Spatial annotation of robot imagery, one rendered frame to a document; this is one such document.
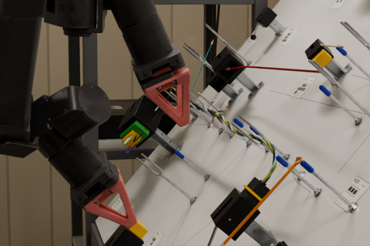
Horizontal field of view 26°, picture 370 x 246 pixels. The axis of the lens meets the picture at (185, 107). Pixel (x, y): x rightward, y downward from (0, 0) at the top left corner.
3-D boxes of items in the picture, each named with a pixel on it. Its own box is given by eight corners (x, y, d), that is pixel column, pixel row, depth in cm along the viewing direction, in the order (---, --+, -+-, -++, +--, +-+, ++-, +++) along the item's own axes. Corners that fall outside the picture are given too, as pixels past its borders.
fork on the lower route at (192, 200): (189, 206, 156) (134, 161, 152) (191, 200, 157) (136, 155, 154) (195, 201, 154) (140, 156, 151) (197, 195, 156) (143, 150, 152)
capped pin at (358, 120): (363, 121, 121) (324, 85, 118) (355, 127, 121) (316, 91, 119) (362, 116, 122) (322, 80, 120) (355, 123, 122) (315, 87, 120)
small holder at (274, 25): (261, 50, 189) (241, 33, 187) (283, 24, 189) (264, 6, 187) (267, 52, 184) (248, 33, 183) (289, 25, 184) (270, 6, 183)
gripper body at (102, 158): (112, 159, 118) (79, 121, 116) (116, 178, 108) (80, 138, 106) (77, 187, 118) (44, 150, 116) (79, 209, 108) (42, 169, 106)
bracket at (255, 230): (260, 242, 120) (236, 223, 119) (271, 230, 120) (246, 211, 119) (267, 254, 116) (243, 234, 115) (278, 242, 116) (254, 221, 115)
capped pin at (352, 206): (347, 212, 106) (290, 162, 103) (353, 202, 106) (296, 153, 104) (354, 212, 105) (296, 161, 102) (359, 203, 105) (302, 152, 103)
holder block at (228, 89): (239, 81, 186) (216, 61, 184) (244, 92, 177) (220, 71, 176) (225, 95, 187) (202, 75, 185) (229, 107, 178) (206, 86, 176)
